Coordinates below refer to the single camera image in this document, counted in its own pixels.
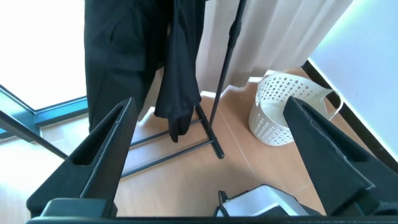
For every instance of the white laundry basket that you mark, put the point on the white laundry basket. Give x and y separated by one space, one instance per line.
273 124

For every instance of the beige curtain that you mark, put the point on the beige curtain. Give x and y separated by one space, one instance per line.
280 31

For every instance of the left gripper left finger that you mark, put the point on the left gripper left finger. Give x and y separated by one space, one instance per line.
74 186

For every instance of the black garment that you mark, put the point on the black garment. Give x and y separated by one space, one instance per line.
183 77
118 62

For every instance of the black clothes rack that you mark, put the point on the black clothes rack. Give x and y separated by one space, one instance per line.
234 34

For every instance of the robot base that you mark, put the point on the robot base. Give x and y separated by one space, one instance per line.
264 202

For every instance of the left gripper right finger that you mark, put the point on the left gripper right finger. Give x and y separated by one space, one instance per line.
332 183

